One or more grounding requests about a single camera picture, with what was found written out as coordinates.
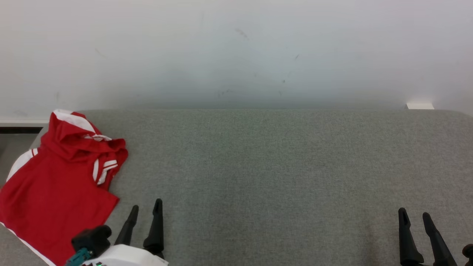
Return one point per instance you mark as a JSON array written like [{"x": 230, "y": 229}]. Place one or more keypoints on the grey fabric sofa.
[{"x": 258, "y": 184}]

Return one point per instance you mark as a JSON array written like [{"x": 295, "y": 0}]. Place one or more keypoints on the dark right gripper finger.
[
  {"x": 407, "y": 240},
  {"x": 438, "y": 244}
]

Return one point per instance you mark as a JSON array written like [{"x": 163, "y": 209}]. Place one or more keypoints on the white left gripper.
[{"x": 125, "y": 256}]

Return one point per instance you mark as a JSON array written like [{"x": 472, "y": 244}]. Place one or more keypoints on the small white wall box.
[{"x": 420, "y": 106}]

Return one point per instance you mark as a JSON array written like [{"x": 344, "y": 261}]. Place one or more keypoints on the white wall baseboard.
[{"x": 22, "y": 122}]

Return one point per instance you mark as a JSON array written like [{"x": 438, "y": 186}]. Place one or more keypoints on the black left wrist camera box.
[{"x": 90, "y": 238}]

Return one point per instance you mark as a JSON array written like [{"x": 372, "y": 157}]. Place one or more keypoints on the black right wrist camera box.
[{"x": 468, "y": 255}]

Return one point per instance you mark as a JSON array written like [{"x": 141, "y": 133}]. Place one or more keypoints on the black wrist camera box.
[
  {"x": 468, "y": 255},
  {"x": 90, "y": 238}
]

